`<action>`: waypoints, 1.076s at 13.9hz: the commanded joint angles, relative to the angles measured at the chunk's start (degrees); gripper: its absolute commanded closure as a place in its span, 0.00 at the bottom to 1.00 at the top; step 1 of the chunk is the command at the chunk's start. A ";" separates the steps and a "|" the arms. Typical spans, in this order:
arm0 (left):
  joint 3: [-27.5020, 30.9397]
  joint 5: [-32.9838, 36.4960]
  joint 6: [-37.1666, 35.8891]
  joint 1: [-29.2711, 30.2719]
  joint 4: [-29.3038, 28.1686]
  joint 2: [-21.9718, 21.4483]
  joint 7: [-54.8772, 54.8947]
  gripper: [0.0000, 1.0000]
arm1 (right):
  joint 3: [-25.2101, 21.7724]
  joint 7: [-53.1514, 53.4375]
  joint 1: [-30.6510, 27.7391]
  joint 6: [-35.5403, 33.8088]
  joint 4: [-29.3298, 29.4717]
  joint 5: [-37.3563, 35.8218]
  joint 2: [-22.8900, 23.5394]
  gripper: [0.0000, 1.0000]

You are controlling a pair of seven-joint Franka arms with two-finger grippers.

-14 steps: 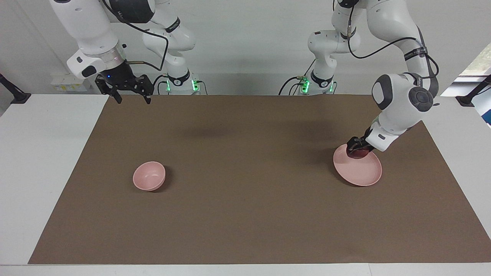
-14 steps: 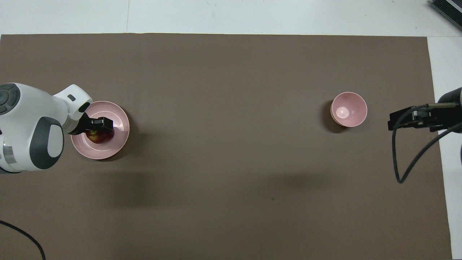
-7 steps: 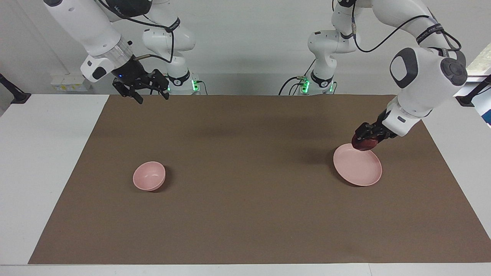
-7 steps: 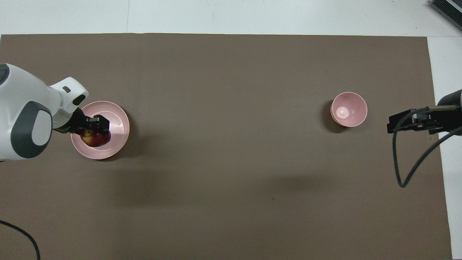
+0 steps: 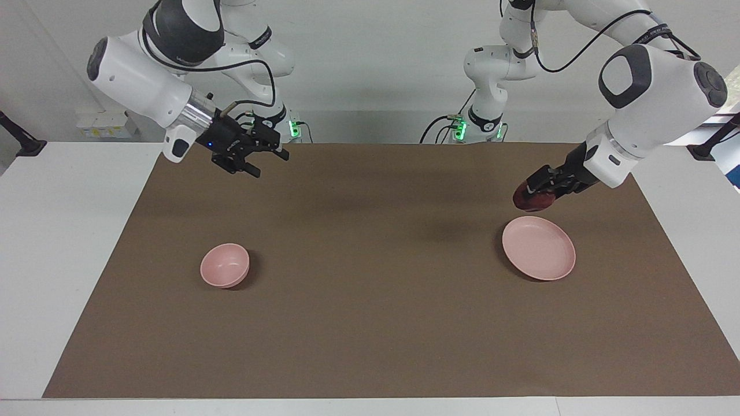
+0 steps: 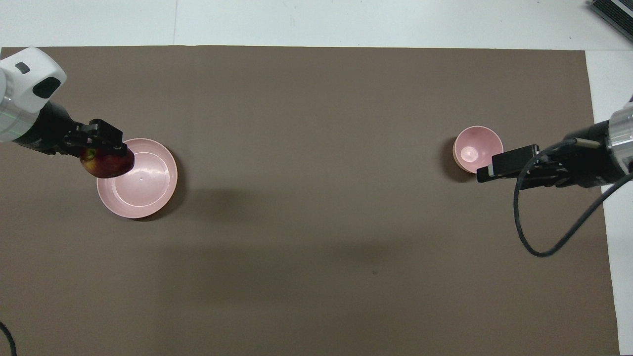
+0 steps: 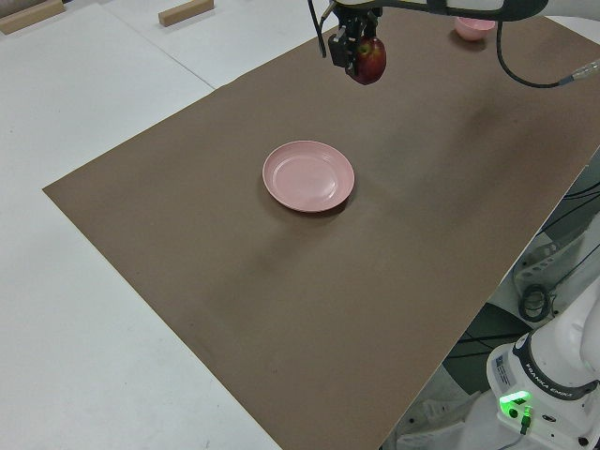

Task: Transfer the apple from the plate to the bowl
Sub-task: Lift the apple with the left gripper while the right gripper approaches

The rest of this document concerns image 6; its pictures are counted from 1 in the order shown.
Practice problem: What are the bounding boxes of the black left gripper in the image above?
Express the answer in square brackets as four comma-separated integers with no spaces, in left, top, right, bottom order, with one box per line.
[12,101,124,155]

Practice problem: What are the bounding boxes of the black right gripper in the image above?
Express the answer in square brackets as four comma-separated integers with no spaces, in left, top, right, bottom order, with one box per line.
[477,121,628,190]

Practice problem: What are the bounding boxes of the red apple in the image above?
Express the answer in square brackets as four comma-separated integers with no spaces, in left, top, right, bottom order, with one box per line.
[79,146,136,179]

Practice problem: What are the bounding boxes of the pink bowl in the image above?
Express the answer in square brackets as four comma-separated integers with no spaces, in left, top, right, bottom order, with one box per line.
[453,126,504,174]

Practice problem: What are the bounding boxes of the pink plate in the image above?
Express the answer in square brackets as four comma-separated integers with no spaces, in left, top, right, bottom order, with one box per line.
[96,138,179,219]

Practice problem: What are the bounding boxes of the dark grey laptop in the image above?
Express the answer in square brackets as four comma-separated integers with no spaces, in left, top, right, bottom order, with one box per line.
[588,0,633,44]

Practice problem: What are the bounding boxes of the brown table mat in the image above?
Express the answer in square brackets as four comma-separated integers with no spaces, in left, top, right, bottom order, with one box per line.
[0,45,621,356]

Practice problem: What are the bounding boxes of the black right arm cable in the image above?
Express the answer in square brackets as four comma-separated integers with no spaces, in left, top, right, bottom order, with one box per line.
[513,138,633,258]

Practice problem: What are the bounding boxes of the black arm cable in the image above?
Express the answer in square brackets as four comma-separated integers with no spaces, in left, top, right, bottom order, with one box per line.
[0,321,18,356]
[513,138,633,258]

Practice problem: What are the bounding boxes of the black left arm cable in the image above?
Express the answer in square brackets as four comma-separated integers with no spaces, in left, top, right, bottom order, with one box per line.
[0,321,18,356]

